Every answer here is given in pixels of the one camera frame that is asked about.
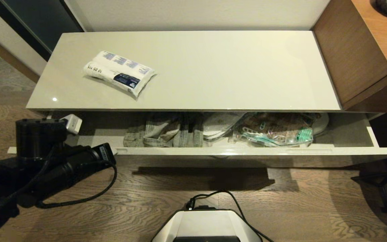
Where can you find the faded denim jeans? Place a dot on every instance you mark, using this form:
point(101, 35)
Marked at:
point(163, 132)

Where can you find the dark door panel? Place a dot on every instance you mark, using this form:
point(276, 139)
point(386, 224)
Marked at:
point(39, 23)

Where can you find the brown and green snack bag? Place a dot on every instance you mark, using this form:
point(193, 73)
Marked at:
point(274, 129)

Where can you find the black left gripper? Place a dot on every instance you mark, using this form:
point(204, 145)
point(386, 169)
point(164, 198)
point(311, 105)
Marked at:
point(99, 156)

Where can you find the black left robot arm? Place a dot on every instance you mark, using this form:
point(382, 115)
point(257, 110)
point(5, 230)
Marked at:
point(39, 141)

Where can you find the brown wooden side cabinet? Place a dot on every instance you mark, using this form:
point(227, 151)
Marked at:
point(364, 50)

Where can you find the beige glossy cabinet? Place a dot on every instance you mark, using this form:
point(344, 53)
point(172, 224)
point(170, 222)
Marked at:
point(197, 70)

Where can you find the white tissue pack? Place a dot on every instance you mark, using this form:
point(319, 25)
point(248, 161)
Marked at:
point(119, 72)

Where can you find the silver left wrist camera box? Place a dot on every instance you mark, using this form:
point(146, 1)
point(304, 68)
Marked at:
point(72, 123)

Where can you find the bagged white slippers, brown sticker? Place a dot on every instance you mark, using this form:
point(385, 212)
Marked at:
point(321, 124)

